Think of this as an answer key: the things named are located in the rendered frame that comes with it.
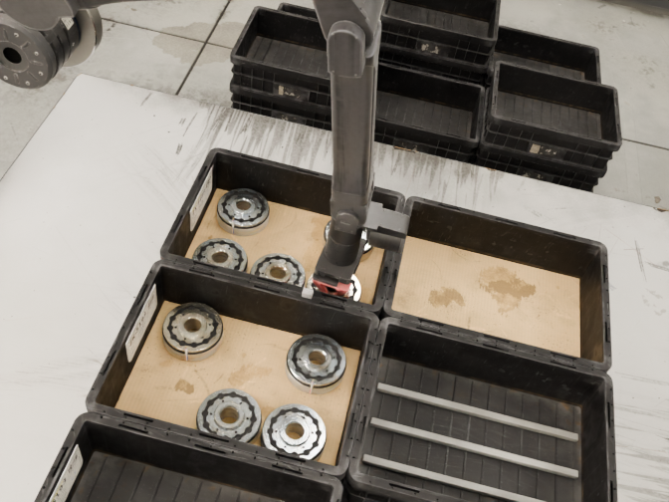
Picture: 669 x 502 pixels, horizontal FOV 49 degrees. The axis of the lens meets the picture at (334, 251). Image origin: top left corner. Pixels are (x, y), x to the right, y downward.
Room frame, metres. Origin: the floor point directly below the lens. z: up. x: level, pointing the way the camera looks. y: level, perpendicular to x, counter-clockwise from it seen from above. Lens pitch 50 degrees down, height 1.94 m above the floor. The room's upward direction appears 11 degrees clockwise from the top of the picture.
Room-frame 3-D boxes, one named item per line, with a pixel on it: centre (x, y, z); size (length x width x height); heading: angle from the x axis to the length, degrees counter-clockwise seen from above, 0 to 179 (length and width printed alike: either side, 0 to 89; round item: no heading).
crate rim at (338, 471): (0.60, 0.11, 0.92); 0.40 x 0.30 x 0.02; 86
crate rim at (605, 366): (0.87, -0.31, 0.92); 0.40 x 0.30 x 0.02; 86
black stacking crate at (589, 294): (0.87, -0.31, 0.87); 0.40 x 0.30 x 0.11; 86
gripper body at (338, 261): (0.83, -0.01, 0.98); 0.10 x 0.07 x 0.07; 171
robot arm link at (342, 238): (0.82, -0.02, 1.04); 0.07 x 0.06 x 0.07; 87
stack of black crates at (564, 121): (1.91, -0.58, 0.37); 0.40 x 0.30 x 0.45; 87
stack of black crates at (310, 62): (1.95, 0.22, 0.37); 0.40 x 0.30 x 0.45; 87
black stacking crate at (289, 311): (0.60, 0.11, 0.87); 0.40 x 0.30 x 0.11; 86
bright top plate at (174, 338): (0.68, 0.21, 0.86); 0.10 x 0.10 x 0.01
